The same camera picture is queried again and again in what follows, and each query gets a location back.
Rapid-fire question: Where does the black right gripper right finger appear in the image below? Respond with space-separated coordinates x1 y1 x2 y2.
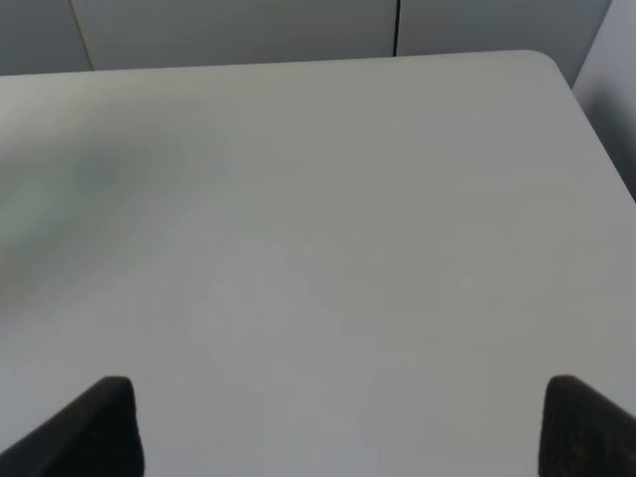
538 376 635 477

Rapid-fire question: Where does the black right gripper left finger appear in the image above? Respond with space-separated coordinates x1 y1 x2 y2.
1 377 145 476

